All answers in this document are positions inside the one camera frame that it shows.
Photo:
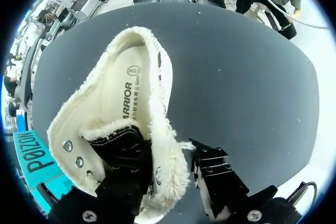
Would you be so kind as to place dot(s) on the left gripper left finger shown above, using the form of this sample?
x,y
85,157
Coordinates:
x,y
128,174

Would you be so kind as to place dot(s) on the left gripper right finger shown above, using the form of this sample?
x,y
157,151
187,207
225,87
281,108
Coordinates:
x,y
215,176

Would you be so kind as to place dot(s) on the cream fleece-lined shoe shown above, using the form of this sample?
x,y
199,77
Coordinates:
x,y
78,119

